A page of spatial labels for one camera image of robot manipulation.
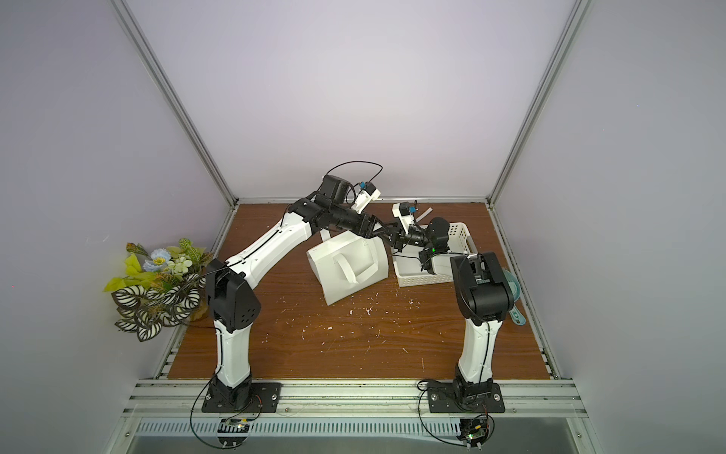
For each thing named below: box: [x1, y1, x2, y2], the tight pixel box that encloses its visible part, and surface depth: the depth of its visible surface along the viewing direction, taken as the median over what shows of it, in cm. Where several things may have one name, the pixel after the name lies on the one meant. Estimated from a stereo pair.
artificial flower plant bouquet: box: [103, 238, 213, 343], surface depth 70 cm
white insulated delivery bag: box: [306, 230, 390, 306], surface depth 79 cm
